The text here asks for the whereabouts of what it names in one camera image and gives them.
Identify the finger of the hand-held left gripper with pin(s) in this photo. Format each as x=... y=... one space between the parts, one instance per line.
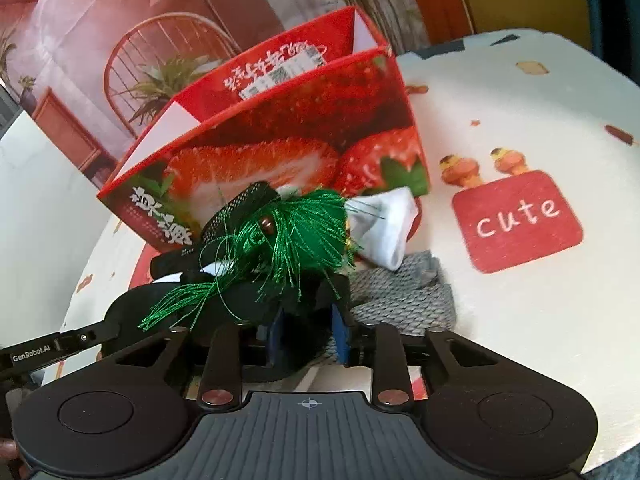
x=90 y=334

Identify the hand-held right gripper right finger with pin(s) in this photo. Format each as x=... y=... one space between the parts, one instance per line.
x=341 y=335

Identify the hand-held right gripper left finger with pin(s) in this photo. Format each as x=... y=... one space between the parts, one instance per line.
x=276 y=340

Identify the grey knitted sock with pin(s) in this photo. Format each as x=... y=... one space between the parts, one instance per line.
x=400 y=295

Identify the green tassel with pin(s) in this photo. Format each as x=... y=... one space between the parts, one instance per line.
x=310 y=230

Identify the white sock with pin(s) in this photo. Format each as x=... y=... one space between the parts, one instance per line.
x=390 y=230

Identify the black mesh band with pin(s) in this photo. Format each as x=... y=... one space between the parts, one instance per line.
x=240 y=205

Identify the red strawberry print cardboard box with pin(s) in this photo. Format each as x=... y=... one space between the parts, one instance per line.
x=280 y=125

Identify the white marble board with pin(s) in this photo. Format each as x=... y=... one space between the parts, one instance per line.
x=40 y=210

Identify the white cartoon print tablecloth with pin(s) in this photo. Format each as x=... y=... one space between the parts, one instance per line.
x=525 y=310

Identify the printed room scene backdrop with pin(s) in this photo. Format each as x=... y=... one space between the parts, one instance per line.
x=100 y=10

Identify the blue curtain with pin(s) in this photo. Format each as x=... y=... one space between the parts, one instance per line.
x=589 y=5

